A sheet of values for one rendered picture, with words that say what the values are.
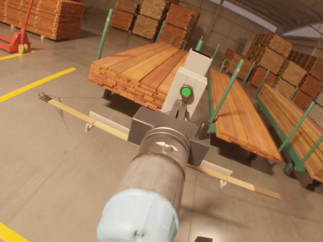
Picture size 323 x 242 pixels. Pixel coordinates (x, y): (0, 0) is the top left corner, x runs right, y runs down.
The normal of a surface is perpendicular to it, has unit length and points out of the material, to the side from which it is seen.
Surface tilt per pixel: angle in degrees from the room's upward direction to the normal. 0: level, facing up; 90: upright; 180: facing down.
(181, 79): 90
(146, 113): 4
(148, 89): 90
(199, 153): 90
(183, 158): 37
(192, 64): 90
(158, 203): 12
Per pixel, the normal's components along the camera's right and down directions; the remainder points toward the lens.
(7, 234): 0.35, -0.81
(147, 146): -0.40, -0.85
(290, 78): -0.18, 0.43
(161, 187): 0.54, -0.71
